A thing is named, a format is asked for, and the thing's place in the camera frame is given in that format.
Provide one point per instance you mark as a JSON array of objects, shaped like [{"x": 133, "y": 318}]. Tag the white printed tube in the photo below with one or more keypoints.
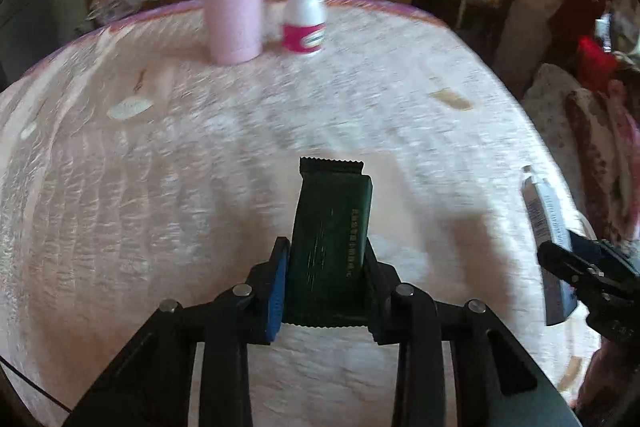
[{"x": 547, "y": 217}]

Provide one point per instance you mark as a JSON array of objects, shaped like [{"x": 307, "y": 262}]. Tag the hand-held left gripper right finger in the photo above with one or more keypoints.
[{"x": 372, "y": 302}]

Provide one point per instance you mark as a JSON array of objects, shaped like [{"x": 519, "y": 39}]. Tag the red cloth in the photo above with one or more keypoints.
[{"x": 595, "y": 57}]

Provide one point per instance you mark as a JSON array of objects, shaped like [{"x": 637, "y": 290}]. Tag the dark green snack packet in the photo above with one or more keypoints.
[{"x": 325, "y": 232}]

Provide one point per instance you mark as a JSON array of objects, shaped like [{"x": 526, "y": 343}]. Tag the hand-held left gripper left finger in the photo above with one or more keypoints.
[{"x": 277, "y": 292}]

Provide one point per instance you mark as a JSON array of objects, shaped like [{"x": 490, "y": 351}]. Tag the maroon floral cushion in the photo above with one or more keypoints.
[{"x": 595, "y": 147}]

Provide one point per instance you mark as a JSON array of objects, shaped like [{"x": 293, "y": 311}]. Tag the white pill bottle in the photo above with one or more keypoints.
[{"x": 305, "y": 17}]

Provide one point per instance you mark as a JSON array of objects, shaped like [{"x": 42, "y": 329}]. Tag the person's right forearm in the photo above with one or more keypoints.
[{"x": 615, "y": 377}]

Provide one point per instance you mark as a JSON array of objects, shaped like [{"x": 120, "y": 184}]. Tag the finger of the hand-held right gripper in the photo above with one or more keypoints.
[
  {"x": 587, "y": 247},
  {"x": 565, "y": 264}
]

